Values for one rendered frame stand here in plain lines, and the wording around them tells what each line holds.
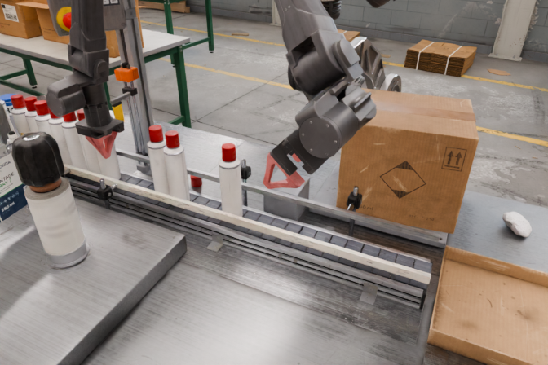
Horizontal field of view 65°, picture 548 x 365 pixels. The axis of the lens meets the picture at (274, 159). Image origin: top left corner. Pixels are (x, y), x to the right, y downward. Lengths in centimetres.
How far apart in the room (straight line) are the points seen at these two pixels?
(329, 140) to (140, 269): 60
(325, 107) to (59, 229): 65
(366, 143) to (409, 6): 526
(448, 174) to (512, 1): 498
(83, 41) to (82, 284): 51
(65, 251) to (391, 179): 76
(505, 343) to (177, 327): 64
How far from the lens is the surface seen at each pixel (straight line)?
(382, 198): 113
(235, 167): 100
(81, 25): 102
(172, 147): 108
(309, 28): 60
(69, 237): 102
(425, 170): 108
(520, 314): 107
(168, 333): 94
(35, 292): 104
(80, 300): 98
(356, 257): 96
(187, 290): 101
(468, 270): 112
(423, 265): 102
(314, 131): 54
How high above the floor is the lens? 155
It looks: 30 degrees down
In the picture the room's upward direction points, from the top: straight up
